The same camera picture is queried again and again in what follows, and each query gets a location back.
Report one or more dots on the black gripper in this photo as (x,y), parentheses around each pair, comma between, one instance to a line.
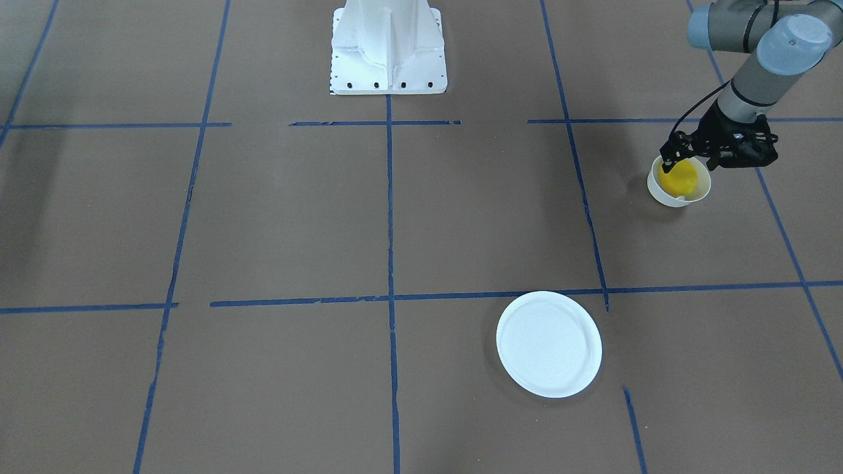
(712,128)

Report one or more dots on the white bowl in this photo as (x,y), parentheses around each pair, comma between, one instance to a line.
(701,192)

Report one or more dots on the white round plate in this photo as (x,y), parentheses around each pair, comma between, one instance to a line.
(549,344)

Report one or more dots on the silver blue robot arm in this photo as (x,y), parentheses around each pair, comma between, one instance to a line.
(782,42)

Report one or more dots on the white pedestal column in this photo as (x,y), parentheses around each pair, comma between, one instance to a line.
(387,47)

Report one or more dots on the yellow lemon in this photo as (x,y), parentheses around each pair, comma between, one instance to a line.
(680,181)

